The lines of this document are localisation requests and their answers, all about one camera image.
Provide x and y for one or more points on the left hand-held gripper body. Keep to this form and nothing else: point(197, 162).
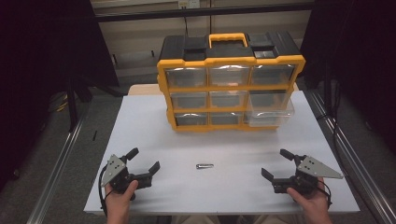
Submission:
point(115, 169)

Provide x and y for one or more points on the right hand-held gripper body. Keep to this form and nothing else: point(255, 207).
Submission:
point(306, 174)

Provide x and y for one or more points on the pulled-out clear plastic drawer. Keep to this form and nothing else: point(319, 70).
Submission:
point(269, 118)

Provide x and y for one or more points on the small metal screw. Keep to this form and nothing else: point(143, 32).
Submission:
point(204, 166)

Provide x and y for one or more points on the person's left hand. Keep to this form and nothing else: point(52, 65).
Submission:
point(120, 199)

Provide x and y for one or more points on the person's right hand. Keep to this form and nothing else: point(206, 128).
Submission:
point(311, 203)

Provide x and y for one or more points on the person's right leg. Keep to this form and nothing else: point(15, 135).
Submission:
point(277, 220)

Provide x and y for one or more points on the wooden table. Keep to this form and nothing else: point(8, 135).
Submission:
point(143, 90)

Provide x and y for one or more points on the black metal stand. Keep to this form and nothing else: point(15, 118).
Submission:
point(72, 105)

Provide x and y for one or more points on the set of closed clear drawers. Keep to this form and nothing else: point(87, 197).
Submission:
point(186, 77)

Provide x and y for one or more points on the yellow black organizer cabinet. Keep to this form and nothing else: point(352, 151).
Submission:
point(174, 46)

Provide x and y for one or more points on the black curtain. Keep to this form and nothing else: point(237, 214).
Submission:
point(31, 62)
point(367, 46)

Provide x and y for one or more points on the black horizontal bar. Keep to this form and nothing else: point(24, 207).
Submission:
point(155, 14)

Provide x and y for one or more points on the aluminium floor rail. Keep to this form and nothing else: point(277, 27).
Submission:
point(351, 161)
point(56, 174)

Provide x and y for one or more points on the white wall outlet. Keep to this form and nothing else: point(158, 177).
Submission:
point(188, 3)

